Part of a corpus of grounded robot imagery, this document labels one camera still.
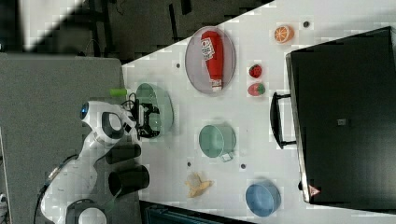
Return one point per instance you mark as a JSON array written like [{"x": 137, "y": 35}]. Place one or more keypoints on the pink strawberry toy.
[{"x": 256, "y": 89}]

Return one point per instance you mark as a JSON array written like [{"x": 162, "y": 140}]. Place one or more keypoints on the green metal pot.
[{"x": 217, "y": 141}]

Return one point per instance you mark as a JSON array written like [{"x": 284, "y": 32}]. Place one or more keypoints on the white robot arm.
[{"x": 65, "y": 198}]

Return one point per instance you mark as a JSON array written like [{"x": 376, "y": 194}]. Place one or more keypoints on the blue crate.
[{"x": 155, "y": 213}]

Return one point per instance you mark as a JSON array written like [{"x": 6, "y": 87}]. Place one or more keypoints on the small black cylinder cup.
[{"x": 123, "y": 153}]

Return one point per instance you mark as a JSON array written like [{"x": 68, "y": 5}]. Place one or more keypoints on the red ketchup bottle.
[{"x": 212, "y": 50}]

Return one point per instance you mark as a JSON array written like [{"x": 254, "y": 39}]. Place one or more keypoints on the orange half toy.
[{"x": 283, "y": 34}]

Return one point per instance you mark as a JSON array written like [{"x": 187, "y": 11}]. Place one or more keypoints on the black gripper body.
[{"x": 141, "y": 115}]

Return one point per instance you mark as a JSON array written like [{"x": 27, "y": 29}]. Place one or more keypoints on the blue bowl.
[{"x": 263, "y": 198}]

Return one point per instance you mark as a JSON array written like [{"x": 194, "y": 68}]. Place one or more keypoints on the grey oval plate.
[{"x": 195, "y": 63}]

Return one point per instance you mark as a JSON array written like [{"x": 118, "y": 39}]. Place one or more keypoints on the red strawberry toy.
[{"x": 255, "y": 71}]

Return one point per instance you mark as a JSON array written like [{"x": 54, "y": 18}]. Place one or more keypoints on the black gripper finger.
[
  {"x": 147, "y": 132},
  {"x": 153, "y": 109}
]

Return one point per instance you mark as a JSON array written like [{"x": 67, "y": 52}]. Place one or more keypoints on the large black cylinder cup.
[{"x": 128, "y": 181}]

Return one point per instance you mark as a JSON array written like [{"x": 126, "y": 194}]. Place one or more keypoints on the black toaster oven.
[{"x": 342, "y": 95}]

